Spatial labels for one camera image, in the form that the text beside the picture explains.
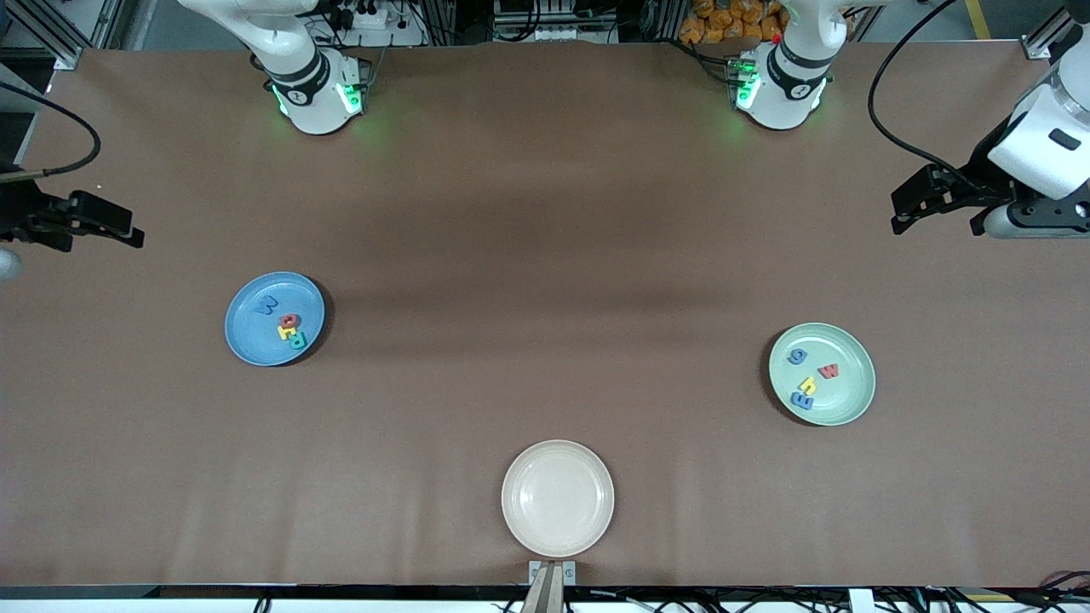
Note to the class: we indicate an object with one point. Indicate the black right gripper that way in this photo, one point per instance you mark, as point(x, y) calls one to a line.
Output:
point(19, 210)

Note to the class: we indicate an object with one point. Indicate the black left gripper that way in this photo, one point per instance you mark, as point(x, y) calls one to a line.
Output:
point(973, 185)

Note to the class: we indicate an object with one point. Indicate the blue foam uppercase M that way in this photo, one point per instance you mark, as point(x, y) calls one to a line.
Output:
point(267, 305)

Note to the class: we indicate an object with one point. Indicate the red foam lowercase w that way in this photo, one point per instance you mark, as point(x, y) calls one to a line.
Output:
point(828, 370)

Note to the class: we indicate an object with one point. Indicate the blue foam lowercase a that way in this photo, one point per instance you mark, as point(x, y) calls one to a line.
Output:
point(797, 356)

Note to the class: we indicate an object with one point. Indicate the yellow foam lowercase h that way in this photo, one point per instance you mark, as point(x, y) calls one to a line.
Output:
point(807, 386)

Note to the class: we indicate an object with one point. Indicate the teal foam uppercase R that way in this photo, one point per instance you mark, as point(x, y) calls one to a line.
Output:
point(297, 340)

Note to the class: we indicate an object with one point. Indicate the blue foam lowercase m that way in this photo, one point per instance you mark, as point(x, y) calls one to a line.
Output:
point(802, 399)

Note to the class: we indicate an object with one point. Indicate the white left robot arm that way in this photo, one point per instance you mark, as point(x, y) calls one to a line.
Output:
point(1052, 145)

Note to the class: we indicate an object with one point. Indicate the blue plate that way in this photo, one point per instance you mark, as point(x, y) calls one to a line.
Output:
point(255, 340)

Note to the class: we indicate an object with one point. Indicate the green plate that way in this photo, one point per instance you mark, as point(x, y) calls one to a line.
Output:
point(843, 400)

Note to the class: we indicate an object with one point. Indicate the beige plate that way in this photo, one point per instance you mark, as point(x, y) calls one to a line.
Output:
point(558, 498)

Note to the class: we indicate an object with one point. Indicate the orange objects pile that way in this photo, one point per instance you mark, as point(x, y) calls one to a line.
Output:
point(724, 21)

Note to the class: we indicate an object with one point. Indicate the white power strip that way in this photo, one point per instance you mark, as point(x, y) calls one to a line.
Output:
point(379, 17)

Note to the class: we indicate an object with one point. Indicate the aluminium frame post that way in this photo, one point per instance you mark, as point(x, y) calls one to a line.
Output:
point(1047, 38)
point(51, 25)

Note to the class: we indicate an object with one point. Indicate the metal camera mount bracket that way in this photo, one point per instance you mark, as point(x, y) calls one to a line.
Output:
point(552, 579)

